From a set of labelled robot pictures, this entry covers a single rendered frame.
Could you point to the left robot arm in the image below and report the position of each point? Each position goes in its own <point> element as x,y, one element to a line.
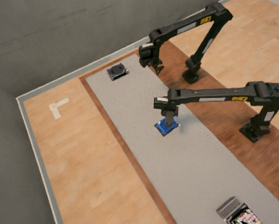
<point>258,93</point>

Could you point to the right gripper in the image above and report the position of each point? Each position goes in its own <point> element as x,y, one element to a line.
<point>159,62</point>

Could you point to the blue grid rack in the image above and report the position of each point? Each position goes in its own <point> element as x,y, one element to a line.
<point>164,128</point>

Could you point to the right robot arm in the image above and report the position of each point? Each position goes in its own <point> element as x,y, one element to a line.
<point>213,12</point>

